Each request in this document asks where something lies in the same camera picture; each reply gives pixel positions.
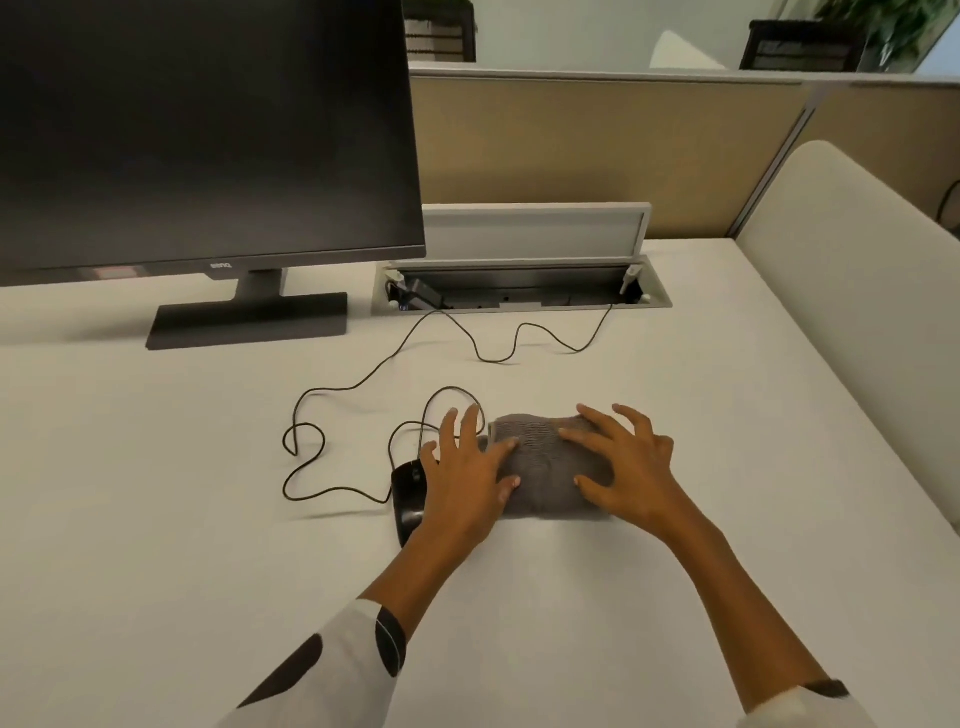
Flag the person's left hand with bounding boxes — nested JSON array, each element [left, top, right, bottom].
[[418, 404, 523, 543]]

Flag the person's right hand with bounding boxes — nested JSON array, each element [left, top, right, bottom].
[[558, 403, 715, 543]]

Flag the grey cloth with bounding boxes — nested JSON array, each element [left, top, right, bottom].
[[487, 413, 618, 520]]

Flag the person's right forearm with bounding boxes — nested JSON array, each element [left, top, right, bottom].
[[658, 511, 880, 728]]

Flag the person's left forearm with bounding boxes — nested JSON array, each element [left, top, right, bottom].
[[217, 517, 502, 728]]

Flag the black computer mouse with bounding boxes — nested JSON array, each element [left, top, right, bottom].
[[390, 459, 429, 549]]

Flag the black power adapter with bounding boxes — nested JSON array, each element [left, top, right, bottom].
[[387, 277, 448, 312]]

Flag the white side divider panel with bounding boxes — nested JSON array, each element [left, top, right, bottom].
[[735, 139, 960, 539]]

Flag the beige desk partition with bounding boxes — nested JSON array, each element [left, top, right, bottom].
[[408, 63, 960, 243]]

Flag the black slatted chair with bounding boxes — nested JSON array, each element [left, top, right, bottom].
[[402, 0, 479, 64]]

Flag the black computer monitor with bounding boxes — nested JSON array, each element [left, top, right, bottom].
[[0, 0, 428, 353]]

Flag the black mesh chair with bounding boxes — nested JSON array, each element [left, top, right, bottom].
[[740, 19, 865, 74]]

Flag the green potted plant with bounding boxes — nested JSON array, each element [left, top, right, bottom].
[[812, 0, 955, 74]]

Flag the black mouse cable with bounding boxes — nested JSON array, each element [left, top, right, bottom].
[[282, 301, 615, 505]]

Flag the grey desk cable box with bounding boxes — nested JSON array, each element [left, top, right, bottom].
[[372, 257, 674, 315]]

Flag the grey cable box lid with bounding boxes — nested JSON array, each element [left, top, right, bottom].
[[421, 203, 653, 264]]

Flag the thin black wall cable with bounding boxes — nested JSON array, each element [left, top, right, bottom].
[[936, 178, 960, 243]]

